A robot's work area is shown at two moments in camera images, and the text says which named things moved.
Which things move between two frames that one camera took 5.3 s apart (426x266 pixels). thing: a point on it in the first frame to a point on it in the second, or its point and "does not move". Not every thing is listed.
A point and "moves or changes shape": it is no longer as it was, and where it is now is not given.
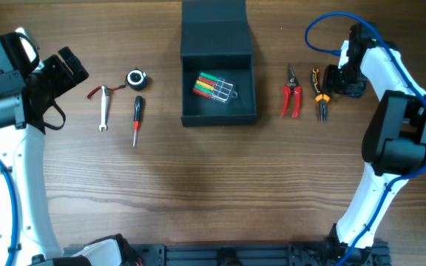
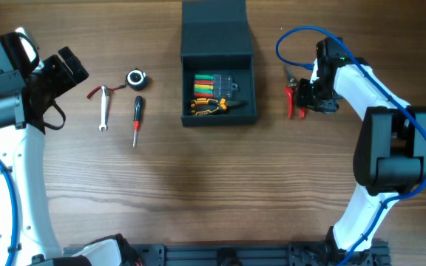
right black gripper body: [338, 83] to [310, 94]
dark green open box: [216, 38] does not move
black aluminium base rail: [296, 254] does not move
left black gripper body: [51, 74] does not move
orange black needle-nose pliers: [321, 98] moves or changes shape
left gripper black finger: [74, 64] does not move
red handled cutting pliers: [292, 87] moves or changes shape
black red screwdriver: [137, 116] does not move
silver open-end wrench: [104, 108] does not move
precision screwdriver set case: [216, 88] moves or changes shape
